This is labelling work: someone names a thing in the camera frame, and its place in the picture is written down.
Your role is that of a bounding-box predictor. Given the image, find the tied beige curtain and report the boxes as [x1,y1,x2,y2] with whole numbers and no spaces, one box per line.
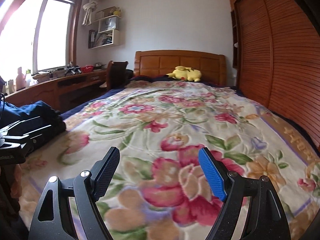
[82,0,99,25]

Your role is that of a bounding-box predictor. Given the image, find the yellow Pikachu plush toy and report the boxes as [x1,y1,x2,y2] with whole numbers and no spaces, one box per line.
[167,66,202,82]

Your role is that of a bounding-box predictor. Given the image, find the black device on desk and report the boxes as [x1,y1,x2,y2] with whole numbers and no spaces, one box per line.
[65,66,82,77]

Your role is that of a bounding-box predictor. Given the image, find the window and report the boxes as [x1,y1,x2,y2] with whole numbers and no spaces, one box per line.
[1,0,82,82]

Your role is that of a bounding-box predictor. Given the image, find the floral bed blanket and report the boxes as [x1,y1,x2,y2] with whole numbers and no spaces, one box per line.
[19,81,319,239]

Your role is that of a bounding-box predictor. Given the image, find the wooden louvered wardrobe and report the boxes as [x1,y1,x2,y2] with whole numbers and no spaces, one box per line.
[230,0,319,145]

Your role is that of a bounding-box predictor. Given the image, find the wooden bed headboard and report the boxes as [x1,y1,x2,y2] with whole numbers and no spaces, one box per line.
[133,50,227,86]

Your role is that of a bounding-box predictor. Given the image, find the white wall shelf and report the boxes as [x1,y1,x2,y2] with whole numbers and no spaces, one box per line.
[88,7,121,49]

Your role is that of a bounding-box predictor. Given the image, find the wooden desk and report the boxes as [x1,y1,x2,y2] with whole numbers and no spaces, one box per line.
[5,70,106,112]

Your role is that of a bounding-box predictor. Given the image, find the black clothing pile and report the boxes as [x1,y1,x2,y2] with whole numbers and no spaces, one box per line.
[11,115,66,156]

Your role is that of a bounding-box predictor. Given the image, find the red basket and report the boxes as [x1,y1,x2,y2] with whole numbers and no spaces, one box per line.
[80,65,94,73]

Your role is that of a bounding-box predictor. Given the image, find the pink bottle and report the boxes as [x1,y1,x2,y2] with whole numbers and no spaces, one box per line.
[16,67,27,91]

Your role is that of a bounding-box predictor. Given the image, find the blue suit jacket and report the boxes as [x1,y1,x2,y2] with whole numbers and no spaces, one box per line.
[1,100,62,128]

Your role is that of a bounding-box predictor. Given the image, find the dark wooden chair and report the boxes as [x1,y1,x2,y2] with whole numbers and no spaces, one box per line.
[106,61,134,91]

